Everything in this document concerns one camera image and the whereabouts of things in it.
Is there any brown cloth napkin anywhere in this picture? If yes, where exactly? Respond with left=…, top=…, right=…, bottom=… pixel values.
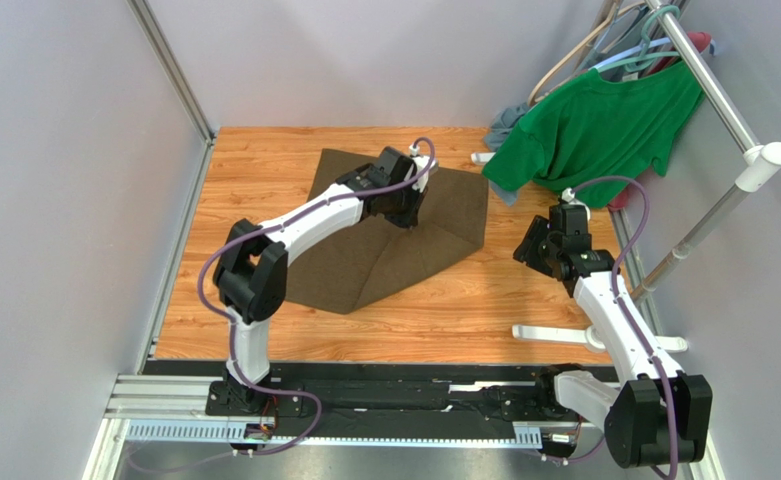
left=286, top=168, right=489, bottom=314

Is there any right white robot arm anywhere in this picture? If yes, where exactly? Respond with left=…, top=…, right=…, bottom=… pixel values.
left=512, top=201, right=713, bottom=468

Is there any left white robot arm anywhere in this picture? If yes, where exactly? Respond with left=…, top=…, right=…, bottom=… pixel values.
left=198, top=143, right=438, bottom=416

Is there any green t-shirt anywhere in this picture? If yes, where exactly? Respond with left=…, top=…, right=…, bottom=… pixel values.
left=482, top=63, right=704, bottom=209

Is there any grey blue cloth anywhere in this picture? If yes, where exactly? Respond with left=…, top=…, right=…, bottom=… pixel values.
left=483, top=103, right=530, bottom=207

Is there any teal clothes hanger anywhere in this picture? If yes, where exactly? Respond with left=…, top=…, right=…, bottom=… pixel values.
left=591, top=4, right=681, bottom=73

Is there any metal clothes rack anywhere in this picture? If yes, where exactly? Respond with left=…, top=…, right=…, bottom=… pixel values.
left=470, top=0, right=781, bottom=354

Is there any light blue clothes hanger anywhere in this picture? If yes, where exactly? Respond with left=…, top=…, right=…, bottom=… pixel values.
left=592, top=37, right=671, bottom=72

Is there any beige clothes hanger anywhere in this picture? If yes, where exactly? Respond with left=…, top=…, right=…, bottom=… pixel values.
left=526, top=0, right=644, bottom=107

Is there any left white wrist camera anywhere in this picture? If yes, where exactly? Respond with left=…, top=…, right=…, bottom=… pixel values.
left=409, top=145, right=439, bottom=194

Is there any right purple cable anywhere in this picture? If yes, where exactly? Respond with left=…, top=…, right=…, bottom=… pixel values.
left=539, top=175, right=681, bottom=480

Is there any purple cable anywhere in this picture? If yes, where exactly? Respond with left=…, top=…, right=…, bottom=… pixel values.
left=539, top=175, right=681, bottom=480
left=123, top=137, right=438, bottom=475

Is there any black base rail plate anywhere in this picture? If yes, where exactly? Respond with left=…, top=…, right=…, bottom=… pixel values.
left=142, top=360, right=578, bottom=441

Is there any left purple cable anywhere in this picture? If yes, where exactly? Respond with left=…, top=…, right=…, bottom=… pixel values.
left=123, top=137, right=438, bottom=475

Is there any aluminium frame post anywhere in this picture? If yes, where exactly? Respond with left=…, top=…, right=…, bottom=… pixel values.
left=127, top=0, right=216, bottom=145

